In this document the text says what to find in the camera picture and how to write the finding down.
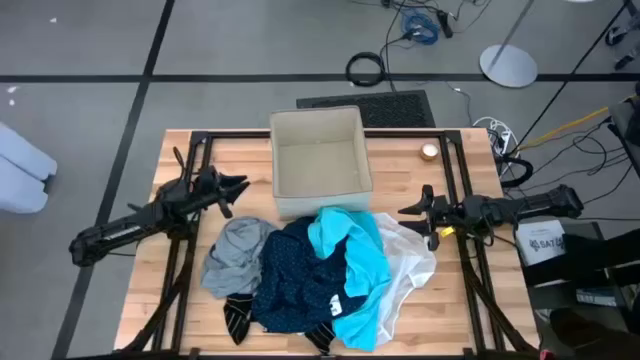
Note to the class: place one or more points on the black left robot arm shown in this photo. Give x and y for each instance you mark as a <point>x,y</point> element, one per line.
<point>125,227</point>

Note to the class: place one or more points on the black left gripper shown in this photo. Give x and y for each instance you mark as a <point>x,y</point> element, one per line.
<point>207,187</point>

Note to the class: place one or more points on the small round tape roll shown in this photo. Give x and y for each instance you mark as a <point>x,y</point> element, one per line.
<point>429,151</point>

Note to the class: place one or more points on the black desk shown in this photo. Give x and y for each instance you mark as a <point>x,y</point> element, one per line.
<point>600,250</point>

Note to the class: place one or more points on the white printed paper sign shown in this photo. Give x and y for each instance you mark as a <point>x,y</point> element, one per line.
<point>540,242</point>

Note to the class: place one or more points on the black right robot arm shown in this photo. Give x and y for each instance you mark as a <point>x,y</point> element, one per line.
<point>530,205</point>

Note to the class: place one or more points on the black power strip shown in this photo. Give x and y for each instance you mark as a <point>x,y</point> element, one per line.
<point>445,22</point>

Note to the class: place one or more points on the grey stand pole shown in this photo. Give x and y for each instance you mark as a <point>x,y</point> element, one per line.
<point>515,27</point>

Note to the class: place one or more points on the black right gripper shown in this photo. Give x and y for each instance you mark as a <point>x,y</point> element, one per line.
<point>447,212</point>

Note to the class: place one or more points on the round grey stand base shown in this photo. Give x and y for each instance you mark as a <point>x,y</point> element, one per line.
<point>507,66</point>

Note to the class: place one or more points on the grey shirt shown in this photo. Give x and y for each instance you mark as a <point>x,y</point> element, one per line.
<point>237,255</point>

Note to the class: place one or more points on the black wheeled chair base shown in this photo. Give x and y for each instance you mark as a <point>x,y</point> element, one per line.
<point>617,36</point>

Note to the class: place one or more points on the dark grey side table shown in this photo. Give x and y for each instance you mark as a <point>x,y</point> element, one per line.
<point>627,130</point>

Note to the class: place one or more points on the navy dotted garment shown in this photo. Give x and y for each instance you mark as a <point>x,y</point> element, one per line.
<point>295,285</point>

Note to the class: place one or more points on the beige fabric storage box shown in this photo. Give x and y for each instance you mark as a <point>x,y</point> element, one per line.
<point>320,165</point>

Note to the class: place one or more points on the turquoise garment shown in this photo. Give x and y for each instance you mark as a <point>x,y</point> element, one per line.
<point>360,260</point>

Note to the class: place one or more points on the black metal table frame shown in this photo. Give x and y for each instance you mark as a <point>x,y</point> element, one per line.
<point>235,134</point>

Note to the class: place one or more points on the yellow tape tag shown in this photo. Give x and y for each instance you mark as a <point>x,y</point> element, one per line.
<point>446,231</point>

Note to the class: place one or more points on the black floor mat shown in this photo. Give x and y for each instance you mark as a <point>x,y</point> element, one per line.
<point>400,110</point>

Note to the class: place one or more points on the teal flat box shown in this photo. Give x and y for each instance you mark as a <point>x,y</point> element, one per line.
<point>597,297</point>

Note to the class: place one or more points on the white sheer garment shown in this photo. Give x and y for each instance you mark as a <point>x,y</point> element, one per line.
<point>410,260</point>

